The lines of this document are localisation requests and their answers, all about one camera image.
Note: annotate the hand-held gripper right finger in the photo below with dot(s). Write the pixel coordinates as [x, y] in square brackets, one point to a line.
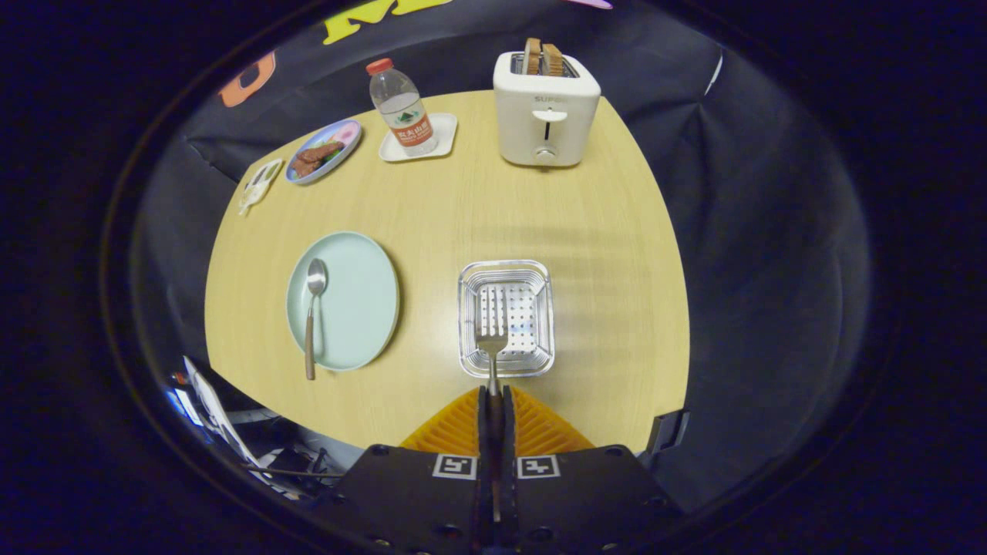
[508, 432]

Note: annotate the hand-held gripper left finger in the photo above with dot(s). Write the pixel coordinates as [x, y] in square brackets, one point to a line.
[483, 432]

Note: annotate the light green plate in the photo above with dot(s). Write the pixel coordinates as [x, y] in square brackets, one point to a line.
[355, 301]

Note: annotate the white square coaster tray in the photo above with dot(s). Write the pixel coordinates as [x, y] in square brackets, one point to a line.
[446, 127]

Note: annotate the white toaster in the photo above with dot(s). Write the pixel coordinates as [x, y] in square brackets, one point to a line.
[547, 123]

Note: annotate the blue plate with food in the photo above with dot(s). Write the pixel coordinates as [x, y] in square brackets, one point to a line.
[348, 150]

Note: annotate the brown meat pieces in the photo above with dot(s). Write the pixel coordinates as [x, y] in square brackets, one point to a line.
[312, 159]

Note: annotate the clear plastic water bottle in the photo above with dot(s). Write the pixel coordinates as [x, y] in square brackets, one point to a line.
[405, 116]

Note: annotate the pink food slice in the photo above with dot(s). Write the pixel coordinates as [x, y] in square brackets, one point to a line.
[345, 136]

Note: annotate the small white dish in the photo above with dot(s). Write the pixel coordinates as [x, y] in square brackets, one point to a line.
[261, 183]

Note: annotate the toast bread slice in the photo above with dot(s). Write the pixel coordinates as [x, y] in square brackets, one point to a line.
[553, 59]
[532, 55]

